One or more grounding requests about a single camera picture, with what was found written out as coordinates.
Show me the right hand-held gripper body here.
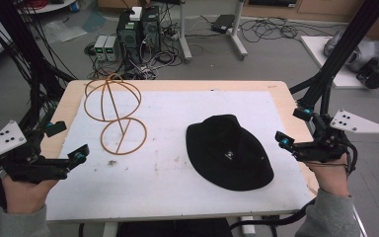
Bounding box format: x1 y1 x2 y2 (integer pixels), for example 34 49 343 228
290 109 379 175

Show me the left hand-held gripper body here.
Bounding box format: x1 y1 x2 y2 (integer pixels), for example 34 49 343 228
0 119 72 185

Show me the tan wire hat stand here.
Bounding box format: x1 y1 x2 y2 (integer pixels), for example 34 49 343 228
83 72 148 156

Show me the black bucket hat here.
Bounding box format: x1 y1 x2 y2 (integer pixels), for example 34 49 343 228
185 114 275 193

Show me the person's left hand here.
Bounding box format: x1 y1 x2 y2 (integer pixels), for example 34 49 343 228
0 173 59 215

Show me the person's right hand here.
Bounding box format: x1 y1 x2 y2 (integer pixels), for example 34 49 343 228
303 152 352 198

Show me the white floor platform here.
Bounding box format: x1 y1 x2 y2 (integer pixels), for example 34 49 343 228
300 35 379 90

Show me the black device on platform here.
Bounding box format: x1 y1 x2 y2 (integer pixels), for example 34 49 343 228
355 58 379 90

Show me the grey rounded device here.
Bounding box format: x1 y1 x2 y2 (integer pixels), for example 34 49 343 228
323 30 379 74

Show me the white foam mat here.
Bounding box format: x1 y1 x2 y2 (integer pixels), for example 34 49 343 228
44 90 314 222

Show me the grey power supply unit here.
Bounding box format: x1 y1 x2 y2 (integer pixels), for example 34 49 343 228
105 35 120 62
93 35 109 62

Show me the clear plastic sheet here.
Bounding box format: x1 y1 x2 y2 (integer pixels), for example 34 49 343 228
41 19 89 44

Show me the grey metal stand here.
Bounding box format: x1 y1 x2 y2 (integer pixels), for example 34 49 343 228
177 0 249 64

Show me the black computer tower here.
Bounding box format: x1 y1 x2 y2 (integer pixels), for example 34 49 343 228
140 5 162 55
115 9 143 65

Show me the flat black box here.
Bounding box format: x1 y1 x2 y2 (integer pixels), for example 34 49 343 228
210 13 237 35

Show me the round white table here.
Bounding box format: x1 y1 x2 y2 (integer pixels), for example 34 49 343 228
17 0 77 15

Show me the white box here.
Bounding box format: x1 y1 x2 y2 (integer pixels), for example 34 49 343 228
129 6 143 22

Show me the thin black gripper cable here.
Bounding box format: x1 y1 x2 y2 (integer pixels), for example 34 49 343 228
341 140 359 176

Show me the thick black cable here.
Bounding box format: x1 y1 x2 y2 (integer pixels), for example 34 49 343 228
229 197 318 232

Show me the black frame pole with cables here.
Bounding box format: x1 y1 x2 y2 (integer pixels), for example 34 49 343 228
0 0 77 132

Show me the tangle of black floor cables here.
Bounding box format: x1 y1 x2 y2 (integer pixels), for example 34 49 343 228
239 15 344 44

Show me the tangle of cables near computers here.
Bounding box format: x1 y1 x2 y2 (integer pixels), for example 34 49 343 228
84 40 186 81

